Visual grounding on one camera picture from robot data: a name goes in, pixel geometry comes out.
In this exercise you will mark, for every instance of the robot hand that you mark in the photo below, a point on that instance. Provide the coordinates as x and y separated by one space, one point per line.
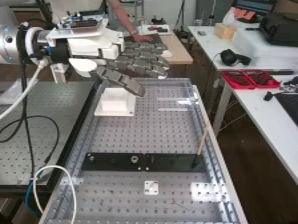
101 46

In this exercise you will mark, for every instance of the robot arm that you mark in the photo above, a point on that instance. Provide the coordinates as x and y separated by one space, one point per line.
11 41

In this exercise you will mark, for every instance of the large metal nut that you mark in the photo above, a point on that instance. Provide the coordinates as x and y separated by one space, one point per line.
133 160

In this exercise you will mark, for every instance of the person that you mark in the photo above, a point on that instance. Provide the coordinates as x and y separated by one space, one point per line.
120 16

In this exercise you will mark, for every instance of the small white box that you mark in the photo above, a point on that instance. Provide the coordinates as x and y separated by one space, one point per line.
114 103

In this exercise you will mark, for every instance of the wooden desk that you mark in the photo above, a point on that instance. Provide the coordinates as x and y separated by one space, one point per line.
179 50

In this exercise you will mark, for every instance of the white desk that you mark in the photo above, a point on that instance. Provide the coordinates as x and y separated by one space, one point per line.
266 116
207 46

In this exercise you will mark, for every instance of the small wooden box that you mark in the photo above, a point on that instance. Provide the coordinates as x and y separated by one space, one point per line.
225 31

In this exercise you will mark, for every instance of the black headphones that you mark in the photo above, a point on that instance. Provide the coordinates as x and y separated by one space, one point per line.
230 57

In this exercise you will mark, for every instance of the clear box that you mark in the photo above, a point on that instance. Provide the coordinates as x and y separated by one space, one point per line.
177 133

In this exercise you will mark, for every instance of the red tray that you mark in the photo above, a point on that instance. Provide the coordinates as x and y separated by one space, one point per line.
238 79
265 78

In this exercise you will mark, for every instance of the thin stick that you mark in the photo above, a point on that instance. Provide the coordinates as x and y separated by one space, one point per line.
202 138

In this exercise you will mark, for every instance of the black plate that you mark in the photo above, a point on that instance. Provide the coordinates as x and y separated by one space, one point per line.
168 163

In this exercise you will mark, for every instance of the black case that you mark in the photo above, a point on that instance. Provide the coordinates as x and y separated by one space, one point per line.
279 30

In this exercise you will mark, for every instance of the black desk mat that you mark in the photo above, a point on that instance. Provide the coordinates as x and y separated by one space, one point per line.
289 108

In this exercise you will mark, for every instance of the small white metal bracket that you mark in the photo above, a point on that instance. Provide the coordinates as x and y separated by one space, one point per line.
150 187

